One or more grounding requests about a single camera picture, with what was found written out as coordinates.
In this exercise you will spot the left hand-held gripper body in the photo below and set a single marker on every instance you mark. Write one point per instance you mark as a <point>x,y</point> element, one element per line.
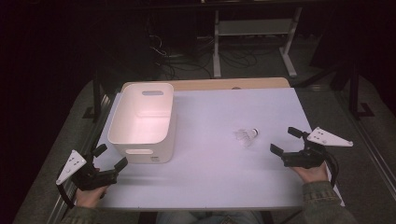
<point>90,178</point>

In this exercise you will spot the black metal stand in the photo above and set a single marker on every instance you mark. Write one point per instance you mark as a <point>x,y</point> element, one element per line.
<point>95,99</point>
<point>355,90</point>

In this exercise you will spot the person's right hand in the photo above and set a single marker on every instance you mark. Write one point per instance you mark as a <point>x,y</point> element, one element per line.
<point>311,174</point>

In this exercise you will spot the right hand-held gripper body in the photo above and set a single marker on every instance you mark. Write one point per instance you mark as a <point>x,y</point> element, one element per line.
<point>311,152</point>

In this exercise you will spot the white badminton shuttlecock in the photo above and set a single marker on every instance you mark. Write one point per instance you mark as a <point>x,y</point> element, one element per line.
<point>249,136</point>

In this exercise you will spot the person's left hand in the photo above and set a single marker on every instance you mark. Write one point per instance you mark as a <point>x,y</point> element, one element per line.
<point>89,198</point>

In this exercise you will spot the white metal table frame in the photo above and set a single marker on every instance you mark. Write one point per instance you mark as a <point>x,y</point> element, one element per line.
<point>255,40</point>

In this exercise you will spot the white plastic storage bin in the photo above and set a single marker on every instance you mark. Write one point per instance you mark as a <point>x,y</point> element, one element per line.
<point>144,123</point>

